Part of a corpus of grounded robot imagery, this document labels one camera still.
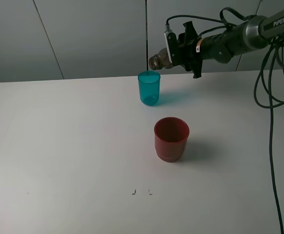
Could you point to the red plastic cup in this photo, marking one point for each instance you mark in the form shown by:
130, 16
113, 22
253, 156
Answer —
171, 135

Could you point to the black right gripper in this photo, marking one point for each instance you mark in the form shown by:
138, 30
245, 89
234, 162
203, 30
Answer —
192, 49

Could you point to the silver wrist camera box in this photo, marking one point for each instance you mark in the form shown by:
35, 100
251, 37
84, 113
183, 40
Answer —
171, 45

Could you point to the teal transparent plastic cup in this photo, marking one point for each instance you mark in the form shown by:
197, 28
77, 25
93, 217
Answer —
149, 87

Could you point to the smoky transparent water bottle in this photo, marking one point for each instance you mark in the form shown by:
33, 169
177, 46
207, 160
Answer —
160, 60

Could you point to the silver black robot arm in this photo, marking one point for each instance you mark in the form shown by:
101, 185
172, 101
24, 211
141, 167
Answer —
243, 34

